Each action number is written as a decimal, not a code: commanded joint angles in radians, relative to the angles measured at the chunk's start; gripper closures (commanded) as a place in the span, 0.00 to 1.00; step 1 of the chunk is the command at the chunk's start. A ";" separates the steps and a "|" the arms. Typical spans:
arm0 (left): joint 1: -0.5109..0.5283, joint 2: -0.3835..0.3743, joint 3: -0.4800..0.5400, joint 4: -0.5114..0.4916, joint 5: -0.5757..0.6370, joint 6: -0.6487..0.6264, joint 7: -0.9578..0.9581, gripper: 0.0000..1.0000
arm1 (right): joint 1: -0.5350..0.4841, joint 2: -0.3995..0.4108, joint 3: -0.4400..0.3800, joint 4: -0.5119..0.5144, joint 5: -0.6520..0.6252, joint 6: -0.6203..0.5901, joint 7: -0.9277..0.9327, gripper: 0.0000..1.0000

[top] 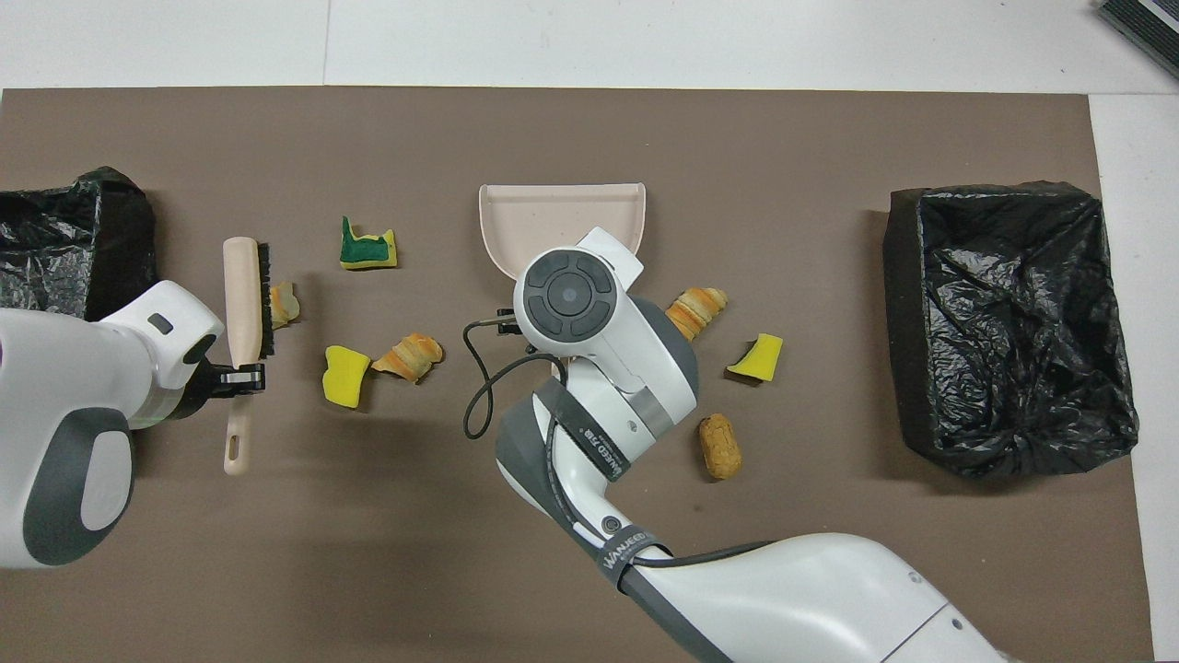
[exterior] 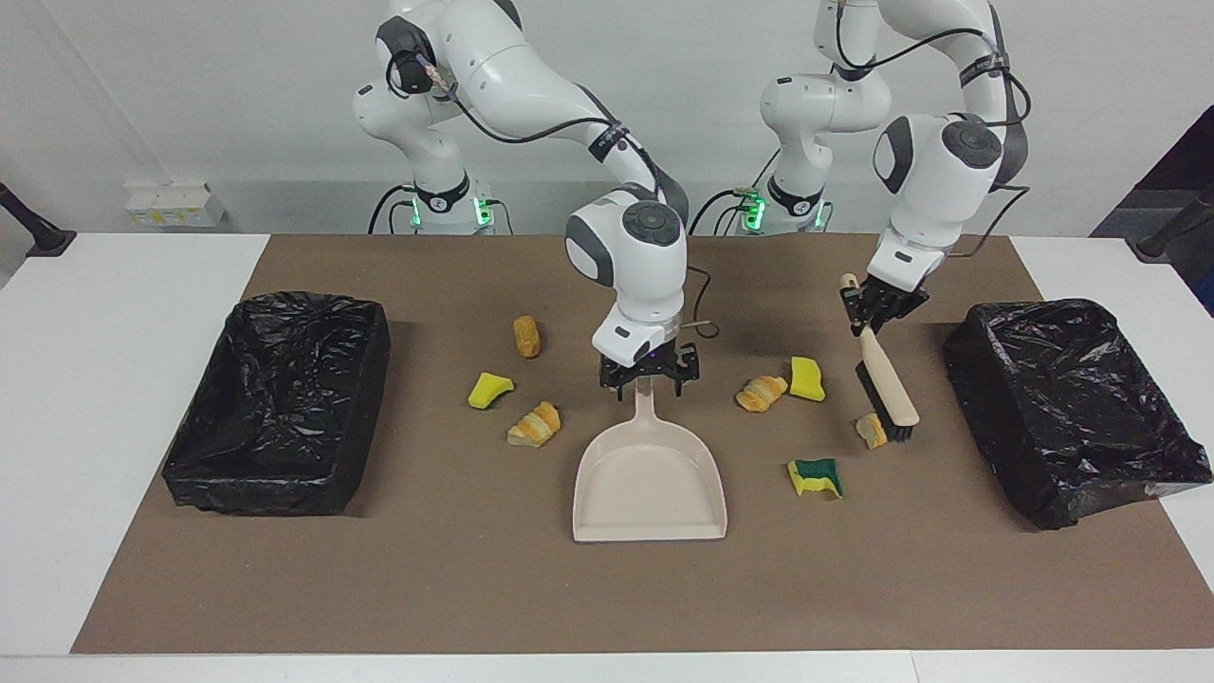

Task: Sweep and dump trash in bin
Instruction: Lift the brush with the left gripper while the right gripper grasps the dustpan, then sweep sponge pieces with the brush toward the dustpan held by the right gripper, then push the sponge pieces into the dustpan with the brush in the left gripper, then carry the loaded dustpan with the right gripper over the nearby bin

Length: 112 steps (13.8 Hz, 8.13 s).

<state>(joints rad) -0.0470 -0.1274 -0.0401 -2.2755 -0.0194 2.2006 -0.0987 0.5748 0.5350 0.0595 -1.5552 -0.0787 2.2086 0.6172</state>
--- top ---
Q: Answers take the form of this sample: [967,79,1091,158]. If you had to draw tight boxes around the croissant piece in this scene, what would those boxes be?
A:
[269,282,302,331]
[665,287,729,343]
[371,332,445,384]

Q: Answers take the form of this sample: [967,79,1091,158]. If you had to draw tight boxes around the beige brush black bristles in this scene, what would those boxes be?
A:
[223,237,277,477]

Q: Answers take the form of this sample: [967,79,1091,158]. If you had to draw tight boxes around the brown paper table mat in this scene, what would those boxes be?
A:
[0,87,1155,663]

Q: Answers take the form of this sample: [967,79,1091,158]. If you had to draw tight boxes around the beige plastic dustpan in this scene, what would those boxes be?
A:
[478,182,648,282]

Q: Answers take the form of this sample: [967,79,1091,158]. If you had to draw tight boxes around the black bag-lined bin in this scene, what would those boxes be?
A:
[882,180,1140,480]
[0,166,159,323]

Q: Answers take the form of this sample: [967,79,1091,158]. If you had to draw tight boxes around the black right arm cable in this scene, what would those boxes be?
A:
[462,318,788,572]

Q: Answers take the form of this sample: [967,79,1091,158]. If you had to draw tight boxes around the brown fried croquette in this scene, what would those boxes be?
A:
[697,413,743,482]

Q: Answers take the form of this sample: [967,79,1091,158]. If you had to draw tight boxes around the notched green yellow sponge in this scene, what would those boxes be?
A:
[339,215,399,271]

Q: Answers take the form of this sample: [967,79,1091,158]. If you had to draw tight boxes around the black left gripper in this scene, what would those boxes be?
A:
[175,362,267,421]

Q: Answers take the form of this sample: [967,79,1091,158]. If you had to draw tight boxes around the dark ribbed box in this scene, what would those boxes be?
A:
[1096,0,1179,79]

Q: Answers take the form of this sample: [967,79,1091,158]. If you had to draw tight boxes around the yellow sponge piece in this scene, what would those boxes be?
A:
[322,345,372,410]
[726,333,785,383]

